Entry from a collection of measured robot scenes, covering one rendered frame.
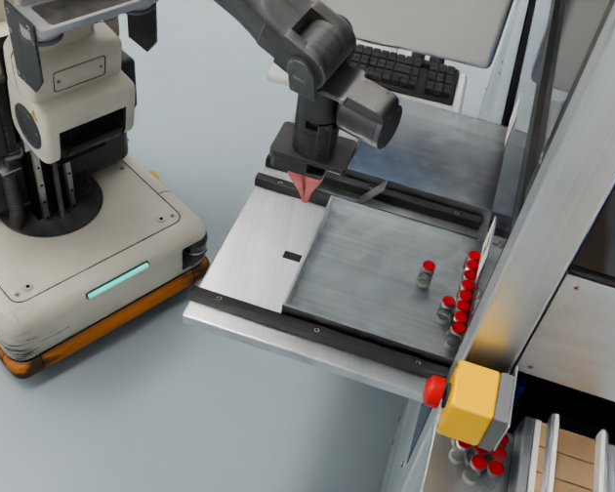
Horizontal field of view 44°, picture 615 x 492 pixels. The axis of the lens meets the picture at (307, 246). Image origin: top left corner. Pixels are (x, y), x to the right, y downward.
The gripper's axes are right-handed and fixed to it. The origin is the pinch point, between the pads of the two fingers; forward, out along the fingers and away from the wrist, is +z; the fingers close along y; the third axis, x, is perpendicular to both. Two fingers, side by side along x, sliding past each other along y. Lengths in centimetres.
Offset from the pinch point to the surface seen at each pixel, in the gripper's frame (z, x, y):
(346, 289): 19.8, 2.7, 8.0
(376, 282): 19.9, 6.0, 12.1
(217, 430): 108, 18, -18
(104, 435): 108, 6, -44
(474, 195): 20.2, 33.9, 24.1
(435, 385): 6.4, -19.1, 23.7
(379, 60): 26, 78, -4
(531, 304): -6.2, -13.0, 31.0
